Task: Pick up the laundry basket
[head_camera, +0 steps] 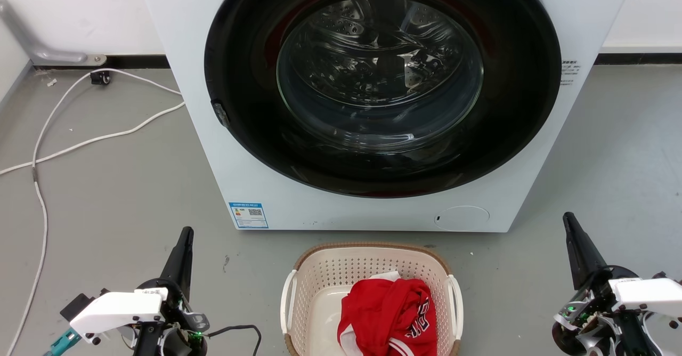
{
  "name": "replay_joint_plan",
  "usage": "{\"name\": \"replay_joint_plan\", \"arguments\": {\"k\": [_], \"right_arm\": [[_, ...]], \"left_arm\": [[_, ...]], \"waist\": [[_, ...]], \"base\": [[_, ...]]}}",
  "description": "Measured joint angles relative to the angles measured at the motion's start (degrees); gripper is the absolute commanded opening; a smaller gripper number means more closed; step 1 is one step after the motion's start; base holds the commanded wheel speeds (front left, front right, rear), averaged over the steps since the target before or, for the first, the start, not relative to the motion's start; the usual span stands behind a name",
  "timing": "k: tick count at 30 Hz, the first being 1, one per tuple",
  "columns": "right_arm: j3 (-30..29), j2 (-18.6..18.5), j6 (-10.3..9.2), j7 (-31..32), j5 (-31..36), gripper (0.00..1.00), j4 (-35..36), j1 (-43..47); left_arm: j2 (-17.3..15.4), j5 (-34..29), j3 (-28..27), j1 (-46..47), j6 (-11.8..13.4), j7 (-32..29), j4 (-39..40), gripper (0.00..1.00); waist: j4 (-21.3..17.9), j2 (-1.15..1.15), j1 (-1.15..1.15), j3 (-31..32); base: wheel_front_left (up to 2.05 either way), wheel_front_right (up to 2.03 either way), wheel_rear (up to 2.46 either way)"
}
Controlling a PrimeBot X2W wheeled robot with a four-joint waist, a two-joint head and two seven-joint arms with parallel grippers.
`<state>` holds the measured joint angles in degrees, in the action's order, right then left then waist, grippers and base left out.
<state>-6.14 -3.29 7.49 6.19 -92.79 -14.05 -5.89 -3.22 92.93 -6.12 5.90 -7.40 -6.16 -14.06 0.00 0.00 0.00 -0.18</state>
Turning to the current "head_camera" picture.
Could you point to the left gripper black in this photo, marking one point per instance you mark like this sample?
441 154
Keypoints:
178 326

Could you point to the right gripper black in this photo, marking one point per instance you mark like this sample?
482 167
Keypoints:
591 318

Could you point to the beige perforated laundry basket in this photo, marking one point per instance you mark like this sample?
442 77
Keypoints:
330 270

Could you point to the blue energy label sticker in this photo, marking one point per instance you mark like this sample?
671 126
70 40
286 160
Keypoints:
248 215

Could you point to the white front-load washing machine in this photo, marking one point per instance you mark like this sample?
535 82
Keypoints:
224 185

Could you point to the round white filter cover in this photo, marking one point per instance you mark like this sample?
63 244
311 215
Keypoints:
461 218

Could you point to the round black glass washer door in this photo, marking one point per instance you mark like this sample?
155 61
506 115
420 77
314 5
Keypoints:
256 121

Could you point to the small text warning sticker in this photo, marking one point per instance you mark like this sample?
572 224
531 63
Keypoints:
568 72

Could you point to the white cloth piece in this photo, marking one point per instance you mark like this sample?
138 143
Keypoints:
388 276

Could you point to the red jersey garment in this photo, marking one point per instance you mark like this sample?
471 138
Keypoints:
383 313

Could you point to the right white wrist camera housing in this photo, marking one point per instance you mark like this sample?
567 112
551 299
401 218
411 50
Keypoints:
647 292

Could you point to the grey wall pipe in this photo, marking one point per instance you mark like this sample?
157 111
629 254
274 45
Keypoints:
32 44

